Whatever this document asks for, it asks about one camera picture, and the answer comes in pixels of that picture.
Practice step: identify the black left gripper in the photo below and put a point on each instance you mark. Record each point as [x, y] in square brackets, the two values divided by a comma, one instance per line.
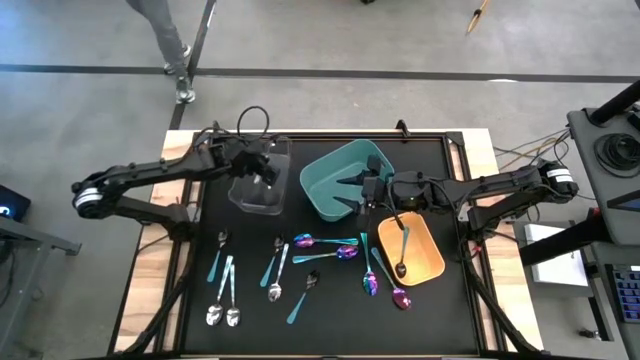
[250, 160]

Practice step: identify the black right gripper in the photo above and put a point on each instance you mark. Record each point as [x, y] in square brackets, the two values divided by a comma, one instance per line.
[392, 192]

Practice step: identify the iridescent rainbow metal spoon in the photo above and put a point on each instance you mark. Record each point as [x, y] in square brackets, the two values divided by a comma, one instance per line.
[347, 252]
[370, 285]
[401, 299]
[303, 241]

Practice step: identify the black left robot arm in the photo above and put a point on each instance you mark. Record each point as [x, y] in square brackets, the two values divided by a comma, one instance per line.
[150, 170]

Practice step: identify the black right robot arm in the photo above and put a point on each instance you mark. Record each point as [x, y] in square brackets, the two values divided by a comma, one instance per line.
[500, 186]

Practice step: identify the clear plastic bin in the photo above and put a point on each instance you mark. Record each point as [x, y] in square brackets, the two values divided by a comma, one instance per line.
[250, 200]

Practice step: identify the teal plastic bin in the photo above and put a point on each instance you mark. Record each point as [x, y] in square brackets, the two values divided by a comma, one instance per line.
[320, 175]

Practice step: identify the mustard orange plastic bin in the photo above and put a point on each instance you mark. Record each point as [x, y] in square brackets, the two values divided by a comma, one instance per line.
[425, 260]

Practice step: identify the black table mat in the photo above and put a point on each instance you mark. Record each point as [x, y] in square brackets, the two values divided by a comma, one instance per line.
[340, 325]

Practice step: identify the person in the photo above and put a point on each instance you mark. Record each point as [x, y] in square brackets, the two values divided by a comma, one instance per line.
[167, 40]

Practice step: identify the yellow black stick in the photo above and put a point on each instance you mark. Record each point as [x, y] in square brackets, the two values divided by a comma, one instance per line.
[474, 21]

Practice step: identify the white box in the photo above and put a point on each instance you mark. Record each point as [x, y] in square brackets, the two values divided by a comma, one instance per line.
[555, 260]

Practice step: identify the black cart beam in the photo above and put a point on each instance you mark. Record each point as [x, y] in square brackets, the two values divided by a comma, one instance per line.
[565, 240]

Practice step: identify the grey equipment cart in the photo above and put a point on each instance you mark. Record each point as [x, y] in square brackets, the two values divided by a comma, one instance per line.
[587, 165]

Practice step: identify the grey side table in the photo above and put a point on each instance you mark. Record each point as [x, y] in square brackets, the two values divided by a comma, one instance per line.
[30, 235]

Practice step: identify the black computer with blue light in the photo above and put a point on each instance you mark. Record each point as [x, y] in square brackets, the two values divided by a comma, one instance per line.
[12, 205]

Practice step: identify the dark tablet screen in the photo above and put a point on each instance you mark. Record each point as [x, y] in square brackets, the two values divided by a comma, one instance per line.
[627, 204]

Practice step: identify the black pole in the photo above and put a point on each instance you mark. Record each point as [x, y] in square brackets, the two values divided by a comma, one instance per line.
[615, 105]

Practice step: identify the lit keypad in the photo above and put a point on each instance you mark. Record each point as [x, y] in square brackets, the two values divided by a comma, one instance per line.
[631, 295]

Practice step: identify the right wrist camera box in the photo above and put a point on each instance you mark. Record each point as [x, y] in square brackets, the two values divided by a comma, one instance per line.
[375, 190]

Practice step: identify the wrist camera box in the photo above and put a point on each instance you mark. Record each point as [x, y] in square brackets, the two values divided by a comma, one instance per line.
[375, 190]
[252, 160]

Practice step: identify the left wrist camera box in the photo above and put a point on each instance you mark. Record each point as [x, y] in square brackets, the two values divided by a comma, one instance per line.
[252, 160]

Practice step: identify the black frame clamp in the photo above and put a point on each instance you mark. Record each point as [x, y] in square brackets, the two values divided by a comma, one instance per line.
[401, 127]
[216, 126]

